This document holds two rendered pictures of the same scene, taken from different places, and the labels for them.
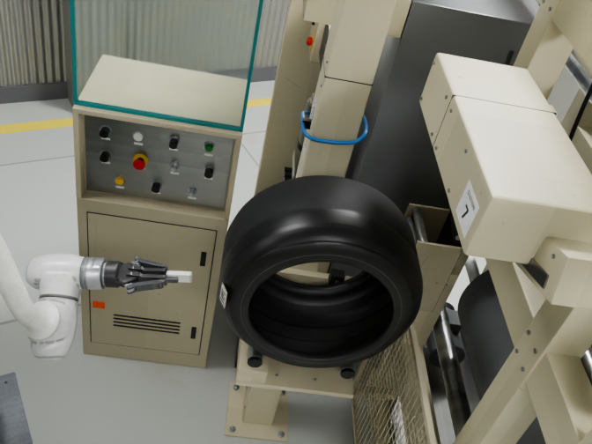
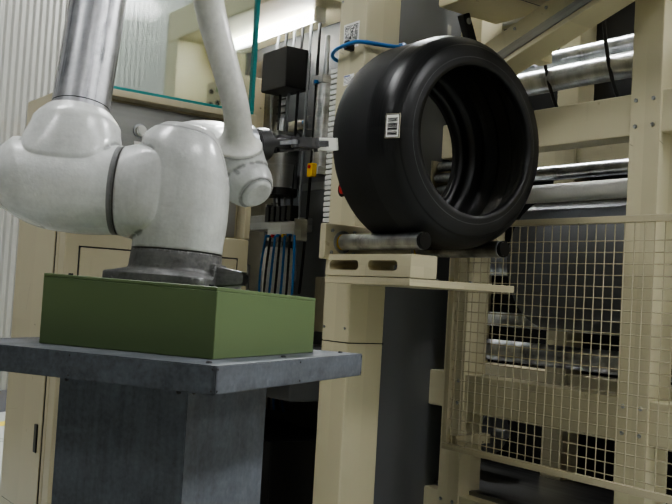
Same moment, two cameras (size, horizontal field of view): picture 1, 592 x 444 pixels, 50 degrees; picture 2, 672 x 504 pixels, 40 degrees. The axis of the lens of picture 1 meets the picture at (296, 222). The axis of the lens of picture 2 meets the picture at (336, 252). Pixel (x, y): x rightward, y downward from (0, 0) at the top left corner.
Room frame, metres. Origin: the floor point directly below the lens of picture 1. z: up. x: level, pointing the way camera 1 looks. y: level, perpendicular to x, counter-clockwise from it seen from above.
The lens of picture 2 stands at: (-0.78, 1.27, 0.75)
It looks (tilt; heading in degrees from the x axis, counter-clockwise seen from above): 3 degrees up; 333
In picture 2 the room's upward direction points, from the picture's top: 3 degrees clockwise
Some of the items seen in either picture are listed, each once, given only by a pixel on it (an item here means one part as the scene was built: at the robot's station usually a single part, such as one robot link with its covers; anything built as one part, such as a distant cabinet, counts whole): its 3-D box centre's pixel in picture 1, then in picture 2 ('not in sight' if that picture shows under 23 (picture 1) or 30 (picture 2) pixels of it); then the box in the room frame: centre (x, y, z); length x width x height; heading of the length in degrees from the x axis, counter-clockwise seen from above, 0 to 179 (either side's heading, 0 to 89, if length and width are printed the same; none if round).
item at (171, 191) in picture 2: not in sight; (177, 187); (0.76, 0.79, 0.92); 0.18 x 0.16 x 0.22; 63
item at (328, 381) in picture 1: (295, 343); (418, 283); (1.36, -0.09, 0.80); 0.37 x 0.36 x 0.02; 99
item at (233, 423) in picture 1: (257, 410); not in sight; (1.61, -0.04, 0.01); 0.27 x 0.27 x 0.02; 9
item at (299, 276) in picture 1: (301, 283); (379, 246); (1.53, -0.07, 0.90); 0.40 x 0.03 x 0.10; 99
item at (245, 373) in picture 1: (255, 330); (378, 266); (1.34, 0.04, 0.84); 0.36 x 0.09 x 0.06; 9
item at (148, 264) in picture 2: not in sight; (185, 269); (0.74, 0.77, 0.78); 0.22 x 0.18 x 0.06; 45
